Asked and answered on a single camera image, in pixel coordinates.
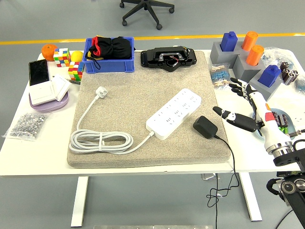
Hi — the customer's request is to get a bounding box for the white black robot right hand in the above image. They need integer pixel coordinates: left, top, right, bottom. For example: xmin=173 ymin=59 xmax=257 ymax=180
xmin=213 ymin=77 xmax=293 ymax=151

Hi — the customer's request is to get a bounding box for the black plug adapter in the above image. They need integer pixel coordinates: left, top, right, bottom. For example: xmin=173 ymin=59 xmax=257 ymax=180
xmin=192 ymin=115 xmax=219 ymax=139

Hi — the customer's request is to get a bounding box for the white power strip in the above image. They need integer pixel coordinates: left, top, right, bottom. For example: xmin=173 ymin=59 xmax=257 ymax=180
xmin=145 ymin=88 xmax=203 ymax=141

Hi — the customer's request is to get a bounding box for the black plug cord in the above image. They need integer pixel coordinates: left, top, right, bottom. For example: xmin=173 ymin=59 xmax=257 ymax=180
xmin=206 ymin=135 xmax=240 ymax=229

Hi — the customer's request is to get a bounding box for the row of dark capacitors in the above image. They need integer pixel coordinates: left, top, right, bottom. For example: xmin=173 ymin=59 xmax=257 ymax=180
xmin=271 ymin=112 xmax=289 ymax=128

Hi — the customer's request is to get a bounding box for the light blue plate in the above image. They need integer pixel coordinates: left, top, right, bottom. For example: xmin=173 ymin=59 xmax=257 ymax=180
xmin=252 ymin=107 xmax=297 ymax=144

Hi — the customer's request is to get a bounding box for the grey block holder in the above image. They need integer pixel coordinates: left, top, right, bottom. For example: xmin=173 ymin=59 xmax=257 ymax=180
xmin=232 ymin=53 xmax=265 ymax=83
xmin=247 ymin=70 xmax=284 ymax=102
xmin=210 ymin=42 xmax=244 ymax=65

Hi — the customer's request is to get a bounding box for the blue block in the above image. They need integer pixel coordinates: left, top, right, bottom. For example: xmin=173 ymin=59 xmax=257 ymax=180
xmin=220 ymin=31 xmax=238 ymax=52
xmin=257 ymin=64 xmax=282 ymax=88

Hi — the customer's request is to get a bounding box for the bag of blue parts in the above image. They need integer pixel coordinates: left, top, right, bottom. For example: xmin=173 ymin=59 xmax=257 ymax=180
xmin=295 ymin=71 xmax=305 ymax=96

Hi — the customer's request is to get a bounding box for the black table control panel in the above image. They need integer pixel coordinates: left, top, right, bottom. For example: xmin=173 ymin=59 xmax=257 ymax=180
xmin=276 ymin=171 xmax=302 ymax=177

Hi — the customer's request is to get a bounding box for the bundle of dark capacitors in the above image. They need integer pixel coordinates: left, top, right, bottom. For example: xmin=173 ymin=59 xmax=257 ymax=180
xmin=280 ymin=61 xmax=300 ymax=86

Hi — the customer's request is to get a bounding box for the bag of resistors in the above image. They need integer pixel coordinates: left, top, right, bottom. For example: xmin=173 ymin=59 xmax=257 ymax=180
xmin=208 ymin=62 xmax=235 ymax=93

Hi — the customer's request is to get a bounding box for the clear bag of parts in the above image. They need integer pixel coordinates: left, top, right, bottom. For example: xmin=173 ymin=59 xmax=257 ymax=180
xmin=262 ymin=46 xmax=297 ymax=72

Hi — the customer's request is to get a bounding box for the orange cylinder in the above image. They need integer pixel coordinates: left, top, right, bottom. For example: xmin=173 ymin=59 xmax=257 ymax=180
xmin=241 ymin=31 xmax=259 ymax=52
xmin=245 ymin=45 xmax=264 ymax=66

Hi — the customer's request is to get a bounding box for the white table leg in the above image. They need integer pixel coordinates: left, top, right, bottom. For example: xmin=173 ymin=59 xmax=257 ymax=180
xmin=70 ymin=176 xmax=89 ymax=228
xmin=239 ymin=172 xmax=263 ymax=222

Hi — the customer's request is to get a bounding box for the black mechanical device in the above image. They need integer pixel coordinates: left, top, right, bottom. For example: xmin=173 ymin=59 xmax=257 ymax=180
xmin=140 ymin=45 xmax=197 ymax=73

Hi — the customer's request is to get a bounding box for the grey-brown mat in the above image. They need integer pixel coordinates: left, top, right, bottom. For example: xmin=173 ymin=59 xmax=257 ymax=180
xmin=66 ymin=50 xmax=231 ymax=169

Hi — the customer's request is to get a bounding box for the blue plastic bin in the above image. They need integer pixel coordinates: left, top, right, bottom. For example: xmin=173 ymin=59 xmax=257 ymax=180
xmin=82 ymin=36 xmax=135 ymax=74

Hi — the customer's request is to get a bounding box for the black office chair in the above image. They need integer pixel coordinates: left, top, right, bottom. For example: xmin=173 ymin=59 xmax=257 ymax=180
xmin=119 ymin=0 xmax=175 ymax=31

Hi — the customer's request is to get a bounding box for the black red cloth bag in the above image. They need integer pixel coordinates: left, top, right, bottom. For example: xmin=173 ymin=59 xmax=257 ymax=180
xmin=85 ymin=35 xmax=133 ymax=70

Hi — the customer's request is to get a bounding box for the multicolour puzzle cube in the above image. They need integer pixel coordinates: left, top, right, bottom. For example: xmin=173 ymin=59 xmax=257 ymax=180
xmin=68 ymin=61 xmax=85 ymax=82
xmin=53 ymin=48 xmax=71 ymax=68

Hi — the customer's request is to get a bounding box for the yellow lemon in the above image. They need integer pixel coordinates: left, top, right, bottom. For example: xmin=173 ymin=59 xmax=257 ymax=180
xmin=71 ymin=51 xmax=84 ymax=63

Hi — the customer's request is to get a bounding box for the purple tray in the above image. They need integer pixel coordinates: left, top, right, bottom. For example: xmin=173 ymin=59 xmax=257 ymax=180
xmin=29 ymin=90 xmax=70 ymax=113

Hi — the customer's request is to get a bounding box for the orange fruit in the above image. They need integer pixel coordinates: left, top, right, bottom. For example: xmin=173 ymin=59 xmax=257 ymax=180
xmin=41 ymin=44 xmax=59 ymax=62

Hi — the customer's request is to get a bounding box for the black smartphone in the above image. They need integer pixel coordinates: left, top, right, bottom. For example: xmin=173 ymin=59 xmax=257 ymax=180
xmin=28 ymin=59 xmax=50 ymax=86

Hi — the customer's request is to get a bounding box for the bag of metal nuts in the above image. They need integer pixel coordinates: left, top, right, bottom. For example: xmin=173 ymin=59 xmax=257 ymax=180
xmin=1 ymin=112 xmax=50 ymax=142

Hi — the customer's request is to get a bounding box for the white power strip cable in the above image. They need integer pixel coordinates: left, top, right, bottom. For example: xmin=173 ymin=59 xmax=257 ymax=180
xmin=68 ymin=86 xmax=155 ymax=154

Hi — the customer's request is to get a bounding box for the small white wall switch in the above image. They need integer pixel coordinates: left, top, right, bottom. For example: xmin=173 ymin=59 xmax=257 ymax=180
xmin=51 ymin=73 xmax=71 ymax=102

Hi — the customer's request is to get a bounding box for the large white wall switch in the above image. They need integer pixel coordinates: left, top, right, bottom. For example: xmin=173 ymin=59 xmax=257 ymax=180
xmin=29 ymin=80 xmax=56 ymax=106

